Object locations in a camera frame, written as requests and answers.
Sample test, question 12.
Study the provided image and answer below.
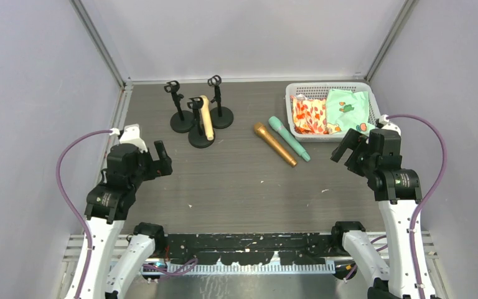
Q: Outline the black mic stand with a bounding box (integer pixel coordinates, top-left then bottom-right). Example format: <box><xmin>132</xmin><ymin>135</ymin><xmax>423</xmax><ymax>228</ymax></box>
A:
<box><xmin>164</xmin><ymin>80</ymin><xmax>194</xmax><ymax>133</ymax></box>
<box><xmin>207</xmin><ymin>75</ymin><xmax>234</xmax><ymax>129</ymax></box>
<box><xmin>187</xmin><ymin>96</ymin><xmax>215</xmax><ymax>148</ymax></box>

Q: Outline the beige microphone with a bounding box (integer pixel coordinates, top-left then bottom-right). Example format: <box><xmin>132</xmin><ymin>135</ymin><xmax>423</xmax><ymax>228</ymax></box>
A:
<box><xmin>200</xmin><ymin>95</ymin><xmax>215</xmax><ymax>141</ymax></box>

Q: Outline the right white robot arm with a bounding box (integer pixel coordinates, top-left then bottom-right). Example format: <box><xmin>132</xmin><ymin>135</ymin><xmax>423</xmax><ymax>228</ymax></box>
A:
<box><xmin>331</xmin><ymin>129</ymin><xmax>438</xmax><ymax>298</ymax></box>

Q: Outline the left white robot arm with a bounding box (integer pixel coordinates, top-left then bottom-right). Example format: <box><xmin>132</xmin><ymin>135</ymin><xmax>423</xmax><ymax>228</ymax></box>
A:
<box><xmin>66</xmin><ymin>141</ymin><xmax>172</xmax><ymax>298</ymax></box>

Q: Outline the green patterned cloth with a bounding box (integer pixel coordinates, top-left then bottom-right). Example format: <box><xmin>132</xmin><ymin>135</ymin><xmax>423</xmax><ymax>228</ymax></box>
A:
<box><xmin>326</xmin><ymin>89</ymin><xmax>375</xmax><ymax>135</ymax></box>

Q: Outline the white plastic basket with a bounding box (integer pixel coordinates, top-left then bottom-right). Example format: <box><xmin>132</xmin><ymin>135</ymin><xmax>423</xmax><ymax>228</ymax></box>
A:
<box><xmin>285</xmin><ymin>82</ymin><xmax>380</xmax><ymax>143</ymax></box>

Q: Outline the orange patterned cloth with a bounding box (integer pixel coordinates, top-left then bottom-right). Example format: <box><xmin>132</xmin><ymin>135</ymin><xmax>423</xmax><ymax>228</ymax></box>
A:
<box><xmin>290</xmin><ymin>94</ymin><xmax>329</xmax><ymax>135</ymax></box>

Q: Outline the mint green microphone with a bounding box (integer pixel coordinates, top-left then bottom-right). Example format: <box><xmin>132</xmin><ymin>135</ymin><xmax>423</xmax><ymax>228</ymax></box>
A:
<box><xmin>268</xmin><ymin>116</ymin><xmax>311</xmax><ymax>162</ymax></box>

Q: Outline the gold microphone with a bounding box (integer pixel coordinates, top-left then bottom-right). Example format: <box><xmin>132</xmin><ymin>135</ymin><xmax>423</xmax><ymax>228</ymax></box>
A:
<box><xmin>253</xmin><ymin>122</ymin><xmax>297</xmax><ymax>167</ymax></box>

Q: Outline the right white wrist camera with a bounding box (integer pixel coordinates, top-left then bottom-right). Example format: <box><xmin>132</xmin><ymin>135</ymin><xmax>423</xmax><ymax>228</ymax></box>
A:
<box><xmin>377</xmin><ymin>114</ymin><xmax>401</xmax><ymax>136</ymax></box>

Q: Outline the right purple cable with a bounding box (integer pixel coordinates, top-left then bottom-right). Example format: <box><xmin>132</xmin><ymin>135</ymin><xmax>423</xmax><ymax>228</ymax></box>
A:
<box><xmin>385</xmin><ymin>114</ymin><xmax>448</xmax><ymax>299</ymax></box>

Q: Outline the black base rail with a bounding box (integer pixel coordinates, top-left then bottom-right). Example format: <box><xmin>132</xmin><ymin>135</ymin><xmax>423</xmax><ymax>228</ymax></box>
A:
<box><xmin>151</xmin><ymin>232</ymin><xmax>350</xmax><ymax>265</ymax></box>

